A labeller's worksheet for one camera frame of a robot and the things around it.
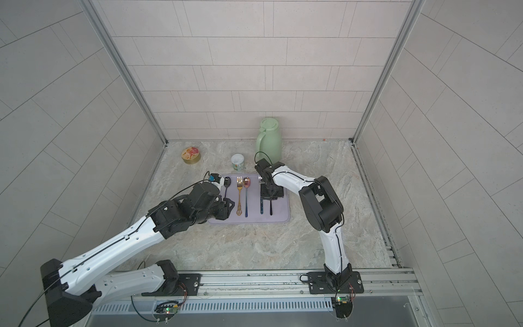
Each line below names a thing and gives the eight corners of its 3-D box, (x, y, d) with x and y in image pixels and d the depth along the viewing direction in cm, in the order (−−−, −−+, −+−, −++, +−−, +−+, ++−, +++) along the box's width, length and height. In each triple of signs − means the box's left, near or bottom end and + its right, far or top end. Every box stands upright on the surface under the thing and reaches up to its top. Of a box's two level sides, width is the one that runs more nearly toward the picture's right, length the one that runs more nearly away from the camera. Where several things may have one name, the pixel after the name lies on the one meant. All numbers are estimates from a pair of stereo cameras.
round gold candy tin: (182, 163, 108) (179, 158, 105) (186, 151, 114) (184, 146, 111) (198, 163, 108) (196, 159, 105) (202, 151, 114) (200, 146, 111)
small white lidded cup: (232, 171, 105) (230, 164, 100) (233, 161, 110) (232, 153, 105) (243, 171, 105) (242, 164, 100) (244, 161, 110) (243, 153, 105)
